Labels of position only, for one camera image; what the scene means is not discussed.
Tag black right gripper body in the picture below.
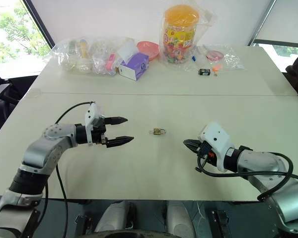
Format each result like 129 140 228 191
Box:
197 141 219 167

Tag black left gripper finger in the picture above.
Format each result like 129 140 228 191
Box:
105 135 135 149
104 116 129 125

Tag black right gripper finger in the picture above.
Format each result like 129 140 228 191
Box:
183 139 202 147
184 144 201 156

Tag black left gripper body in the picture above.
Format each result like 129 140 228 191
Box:
91 115 109 148

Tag small brass padlock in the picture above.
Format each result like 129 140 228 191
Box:
152 127 168 136

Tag purple tissue box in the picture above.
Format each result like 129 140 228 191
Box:
118 52 150 81

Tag pink item in bag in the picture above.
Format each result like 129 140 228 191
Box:
104 54 116 72

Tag clear bag of small items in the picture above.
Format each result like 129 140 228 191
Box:
49 36 138 77

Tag small orange pieces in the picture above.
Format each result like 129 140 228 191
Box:
212 64 224 76

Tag pink plastic bowl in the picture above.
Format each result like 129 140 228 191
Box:
136 40 161 61

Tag yellow bottle in bag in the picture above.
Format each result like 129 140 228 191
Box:
78 38 89 60

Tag pink round lid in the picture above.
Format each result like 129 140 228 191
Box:
205 50 224 61

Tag flat clear plastic bag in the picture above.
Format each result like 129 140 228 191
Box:
185 44 245 73

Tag black office chair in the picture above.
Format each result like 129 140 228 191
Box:
0 59 37 111

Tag candy jar with orange lid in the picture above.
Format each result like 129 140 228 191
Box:
163 4 199 64

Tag clear bag around candy jar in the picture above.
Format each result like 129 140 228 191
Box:
159 3 218 67

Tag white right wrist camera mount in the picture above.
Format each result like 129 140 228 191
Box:
197 121 233 173

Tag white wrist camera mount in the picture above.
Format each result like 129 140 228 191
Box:
197 121 233 173
84 102 102 147

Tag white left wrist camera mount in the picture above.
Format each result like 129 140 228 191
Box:
84 102 102 147

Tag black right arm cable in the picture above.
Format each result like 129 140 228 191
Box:
194 146 298 202

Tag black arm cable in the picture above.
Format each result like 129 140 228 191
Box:
43 101 96 238
194 146 298 202

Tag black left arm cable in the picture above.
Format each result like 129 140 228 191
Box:
43 101 96 238

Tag black bracket under table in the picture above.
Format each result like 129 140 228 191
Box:
74 214 93 232
210 209 229 227

